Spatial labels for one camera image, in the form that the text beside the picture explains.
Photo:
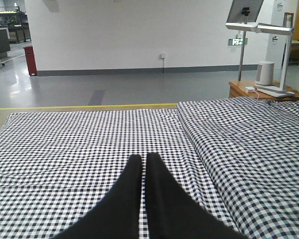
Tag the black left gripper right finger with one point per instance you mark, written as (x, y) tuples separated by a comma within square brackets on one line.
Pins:
[(172, 213)]

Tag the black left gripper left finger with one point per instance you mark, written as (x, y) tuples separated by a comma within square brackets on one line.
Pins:
[(116, 216)]

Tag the checkered bed sheet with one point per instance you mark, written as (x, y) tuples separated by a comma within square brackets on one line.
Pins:
[(56, 166)]

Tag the white desk lamp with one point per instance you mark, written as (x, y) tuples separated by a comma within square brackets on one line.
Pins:
[(278, 52)]

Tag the checkered quilt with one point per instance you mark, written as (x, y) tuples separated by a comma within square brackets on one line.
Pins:
[(250, 149)]

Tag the wooden nightstand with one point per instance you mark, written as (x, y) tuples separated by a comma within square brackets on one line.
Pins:
[(237, 89)]

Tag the white charger adapter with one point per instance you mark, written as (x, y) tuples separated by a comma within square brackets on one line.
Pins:
[(249, 89)]

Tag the white cylindrical speaker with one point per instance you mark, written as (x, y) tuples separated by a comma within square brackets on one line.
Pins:
[(265, 73)]

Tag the green exit sign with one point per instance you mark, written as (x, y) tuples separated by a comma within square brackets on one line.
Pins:
[(237, 41)]

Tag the red fire extinguisher box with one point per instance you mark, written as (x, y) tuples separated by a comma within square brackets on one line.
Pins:
[(30, 60)]

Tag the tablet on floor stand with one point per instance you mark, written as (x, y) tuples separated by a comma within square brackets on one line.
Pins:
[(242, 16)]

